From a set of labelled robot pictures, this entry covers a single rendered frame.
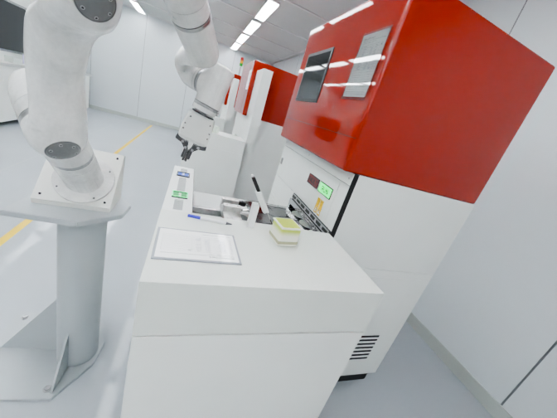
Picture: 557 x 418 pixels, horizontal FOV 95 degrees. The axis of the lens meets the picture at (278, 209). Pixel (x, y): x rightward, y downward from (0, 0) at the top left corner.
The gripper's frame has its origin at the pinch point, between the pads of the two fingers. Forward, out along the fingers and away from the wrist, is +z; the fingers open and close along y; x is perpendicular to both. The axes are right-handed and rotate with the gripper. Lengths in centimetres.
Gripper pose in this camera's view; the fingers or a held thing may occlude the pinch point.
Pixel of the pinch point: (186, 154)
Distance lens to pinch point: 97.5
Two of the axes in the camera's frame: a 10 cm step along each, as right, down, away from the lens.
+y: -8.4, -3.4, -4.2
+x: 2.7, 4.1, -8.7
